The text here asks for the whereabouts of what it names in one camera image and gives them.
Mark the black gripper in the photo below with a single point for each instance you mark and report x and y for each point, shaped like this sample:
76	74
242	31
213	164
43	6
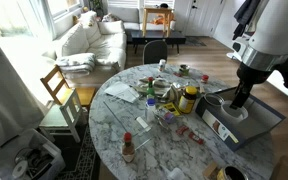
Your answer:
252	74

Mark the translucent plastic cup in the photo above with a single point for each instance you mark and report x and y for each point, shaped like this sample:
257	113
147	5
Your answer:
234	114

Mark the red ketchup sachet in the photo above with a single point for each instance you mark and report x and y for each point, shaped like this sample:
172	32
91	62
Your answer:
182	129
196	138

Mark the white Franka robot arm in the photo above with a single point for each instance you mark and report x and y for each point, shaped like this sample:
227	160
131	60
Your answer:
274	26

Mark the plain white sachet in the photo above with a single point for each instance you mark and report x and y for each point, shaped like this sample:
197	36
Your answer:
143	123

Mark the clear plastic storage bin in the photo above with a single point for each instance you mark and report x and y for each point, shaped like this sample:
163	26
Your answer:
34	160

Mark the dark grey box tray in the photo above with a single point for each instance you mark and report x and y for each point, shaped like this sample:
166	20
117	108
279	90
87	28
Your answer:
250	128

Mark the small jar with red lid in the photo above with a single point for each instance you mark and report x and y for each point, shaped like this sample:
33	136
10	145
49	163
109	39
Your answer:
204	79

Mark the white TV cabinet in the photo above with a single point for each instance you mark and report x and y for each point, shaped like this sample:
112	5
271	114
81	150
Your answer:
239	46

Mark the dark jar with yellow lid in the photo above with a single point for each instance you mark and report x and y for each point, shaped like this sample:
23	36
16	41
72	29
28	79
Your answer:
186	100

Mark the green tin can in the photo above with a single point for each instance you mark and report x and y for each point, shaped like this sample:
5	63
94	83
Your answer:
184	69

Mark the small red packet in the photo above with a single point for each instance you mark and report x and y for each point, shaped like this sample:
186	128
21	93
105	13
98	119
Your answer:
177	74

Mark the clear plastic bag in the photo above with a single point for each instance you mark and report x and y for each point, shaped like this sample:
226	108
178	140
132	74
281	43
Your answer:
165	117

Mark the gold tin can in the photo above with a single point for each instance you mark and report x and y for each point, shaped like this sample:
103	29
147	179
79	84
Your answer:
232	174

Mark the dark hanging jacket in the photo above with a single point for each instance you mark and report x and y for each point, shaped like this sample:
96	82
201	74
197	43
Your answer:
245	15

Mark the small white bottle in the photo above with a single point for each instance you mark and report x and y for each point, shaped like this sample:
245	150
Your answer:
162	65

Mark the white door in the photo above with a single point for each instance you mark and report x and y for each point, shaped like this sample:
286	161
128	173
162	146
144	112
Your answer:
200	16

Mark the green hot sauce bottle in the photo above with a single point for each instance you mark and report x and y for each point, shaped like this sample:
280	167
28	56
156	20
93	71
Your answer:
150	89

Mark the clear bottle with blue cap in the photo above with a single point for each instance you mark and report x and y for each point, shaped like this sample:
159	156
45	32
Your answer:
150	110

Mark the black shell chair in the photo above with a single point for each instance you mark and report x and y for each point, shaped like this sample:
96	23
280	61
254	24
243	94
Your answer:
154	51

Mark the black coffee table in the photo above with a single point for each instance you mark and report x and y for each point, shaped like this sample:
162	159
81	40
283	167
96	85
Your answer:
157	36

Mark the orange soft toy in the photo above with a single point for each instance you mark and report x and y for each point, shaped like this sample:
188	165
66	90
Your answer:
159	20

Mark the clear glass tray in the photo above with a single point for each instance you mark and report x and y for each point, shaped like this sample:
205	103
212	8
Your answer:
125	115

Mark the light wooden stool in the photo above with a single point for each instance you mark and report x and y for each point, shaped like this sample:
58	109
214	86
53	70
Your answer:
157	11

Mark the white paper napkin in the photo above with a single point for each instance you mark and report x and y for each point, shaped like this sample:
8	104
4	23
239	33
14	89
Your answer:
121	90

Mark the brown hot sauce bottle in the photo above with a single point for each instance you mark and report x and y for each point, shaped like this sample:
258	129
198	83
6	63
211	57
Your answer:
128	150

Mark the grey sofa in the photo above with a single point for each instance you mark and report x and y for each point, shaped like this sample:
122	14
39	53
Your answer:
127	15

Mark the white sofa cushion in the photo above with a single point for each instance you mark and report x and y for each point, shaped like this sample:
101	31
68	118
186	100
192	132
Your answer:
111	27

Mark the white sofa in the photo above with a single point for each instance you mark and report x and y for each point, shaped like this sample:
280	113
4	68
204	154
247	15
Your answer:
100	46

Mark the folded light blanket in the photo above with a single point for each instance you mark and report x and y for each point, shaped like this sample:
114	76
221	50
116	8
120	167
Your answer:
75	63

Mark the dark patterned rug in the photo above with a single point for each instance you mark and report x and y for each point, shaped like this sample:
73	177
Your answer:
82	160

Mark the patterned cushion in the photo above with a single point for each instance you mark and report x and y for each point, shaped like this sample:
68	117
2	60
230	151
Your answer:
88	17

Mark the white wooden chair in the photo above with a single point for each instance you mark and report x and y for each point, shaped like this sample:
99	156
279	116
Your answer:
55	118

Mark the white curtain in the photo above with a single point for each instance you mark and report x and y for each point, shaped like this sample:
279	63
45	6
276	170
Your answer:
4	100

